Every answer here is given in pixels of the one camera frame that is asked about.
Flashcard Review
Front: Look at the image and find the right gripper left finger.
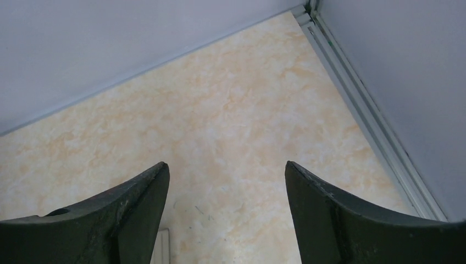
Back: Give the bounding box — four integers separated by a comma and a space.
1, 162, 170, 263

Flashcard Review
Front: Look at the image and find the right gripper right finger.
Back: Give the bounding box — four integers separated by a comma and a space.
285, 161, 465, 263

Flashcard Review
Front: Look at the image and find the aluminium frame rail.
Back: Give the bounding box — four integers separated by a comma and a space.
291, 1, 448, 222

